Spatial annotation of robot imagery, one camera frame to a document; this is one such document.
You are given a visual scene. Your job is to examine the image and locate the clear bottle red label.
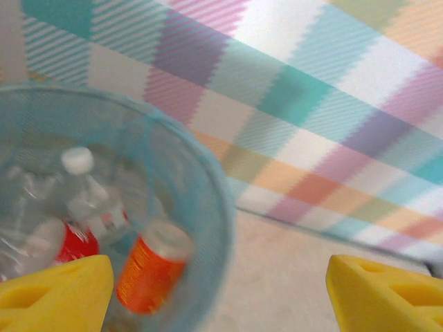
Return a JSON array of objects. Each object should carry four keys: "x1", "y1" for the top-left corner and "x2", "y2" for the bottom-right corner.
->
[{"x1": 20, "y1": 217, "x2": 102, "y2": 274}]

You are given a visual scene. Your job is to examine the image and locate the wire mesh waste bin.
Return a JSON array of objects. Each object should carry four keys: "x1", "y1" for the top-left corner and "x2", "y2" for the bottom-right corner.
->
[{"x1": 0, "y1": 82, "x2": 238, "y2": 332}]

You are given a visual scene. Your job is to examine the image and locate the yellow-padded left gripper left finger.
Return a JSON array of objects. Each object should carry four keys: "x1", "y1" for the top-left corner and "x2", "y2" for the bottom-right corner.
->
[{"x1": 0, "y1": 255, "x2": 115, "y2": 332}]

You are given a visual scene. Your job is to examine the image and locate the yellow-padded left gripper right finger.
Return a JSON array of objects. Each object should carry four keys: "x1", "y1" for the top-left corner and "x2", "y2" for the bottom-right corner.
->
[{"x1": 325, "y1": 255, "x2": 443, "y2": 332}]

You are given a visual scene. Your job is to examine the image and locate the orange-label bottle yellow cap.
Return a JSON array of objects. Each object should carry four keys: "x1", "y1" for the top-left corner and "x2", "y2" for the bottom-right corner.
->
[{"x1": 115, "y1": 220, "x2": 194, "y2": 316}]

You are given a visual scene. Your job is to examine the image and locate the blue plastic bin liner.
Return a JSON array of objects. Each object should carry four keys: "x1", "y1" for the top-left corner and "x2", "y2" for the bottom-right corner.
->
[{"x1": 0, "y1": 82, "x2": 238, "y2": 332}]

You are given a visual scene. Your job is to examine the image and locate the white-capped bottle red-white label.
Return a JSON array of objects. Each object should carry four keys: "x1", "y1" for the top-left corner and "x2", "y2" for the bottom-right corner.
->
[{"x1": 60, "y1": 146, "x2": 129, "y2": 245}]

